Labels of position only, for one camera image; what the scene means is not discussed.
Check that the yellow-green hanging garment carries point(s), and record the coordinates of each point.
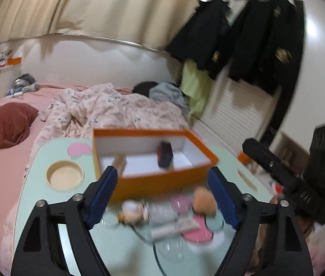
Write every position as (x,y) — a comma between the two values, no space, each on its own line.
(197,86)

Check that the maroon pillow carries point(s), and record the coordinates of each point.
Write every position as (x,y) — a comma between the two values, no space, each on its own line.
(7,126)

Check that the beige curtain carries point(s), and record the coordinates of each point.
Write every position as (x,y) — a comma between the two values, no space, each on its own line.
(93,5)

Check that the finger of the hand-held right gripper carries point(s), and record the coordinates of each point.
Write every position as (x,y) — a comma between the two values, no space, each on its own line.
(269,162)

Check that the white tube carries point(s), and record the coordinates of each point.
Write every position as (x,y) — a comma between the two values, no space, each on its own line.
(174,227)

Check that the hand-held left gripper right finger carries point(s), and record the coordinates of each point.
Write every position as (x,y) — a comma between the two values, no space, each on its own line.
(223,198)

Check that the clear plastic ball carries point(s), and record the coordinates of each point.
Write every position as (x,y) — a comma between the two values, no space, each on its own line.
(171,248)

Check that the black crumpled cloth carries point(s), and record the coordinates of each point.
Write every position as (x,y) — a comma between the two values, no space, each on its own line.
(145,87)

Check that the grey crumpled clothes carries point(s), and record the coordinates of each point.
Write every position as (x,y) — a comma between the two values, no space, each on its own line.
(168,95)

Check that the white louvred closet door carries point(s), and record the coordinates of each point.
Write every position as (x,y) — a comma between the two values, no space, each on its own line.
(237,106)

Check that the bubble wrap packet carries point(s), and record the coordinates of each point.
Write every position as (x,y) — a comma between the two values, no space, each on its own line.
(162,212)

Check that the large orange cardboard box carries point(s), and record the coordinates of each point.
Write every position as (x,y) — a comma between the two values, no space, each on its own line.
(156,184)

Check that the grey striped clothing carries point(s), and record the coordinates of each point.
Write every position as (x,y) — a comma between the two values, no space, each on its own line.
(24,80)

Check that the orange bottle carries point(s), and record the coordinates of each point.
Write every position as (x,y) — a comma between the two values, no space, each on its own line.
(243,158)

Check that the black hanging jacket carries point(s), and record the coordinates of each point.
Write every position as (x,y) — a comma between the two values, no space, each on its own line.
(202,34)
(266,40)

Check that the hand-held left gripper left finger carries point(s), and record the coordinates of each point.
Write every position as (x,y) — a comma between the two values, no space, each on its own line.
(102,198)

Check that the pink floral blanket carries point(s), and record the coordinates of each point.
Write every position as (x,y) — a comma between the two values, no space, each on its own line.
(107,109)

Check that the small orange box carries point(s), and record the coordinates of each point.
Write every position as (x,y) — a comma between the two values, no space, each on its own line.
(15,60)

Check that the black item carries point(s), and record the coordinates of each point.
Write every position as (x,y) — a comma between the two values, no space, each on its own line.
(165,155)

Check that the tan hamster plush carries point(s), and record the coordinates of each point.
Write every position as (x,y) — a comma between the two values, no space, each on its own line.
(204,201)

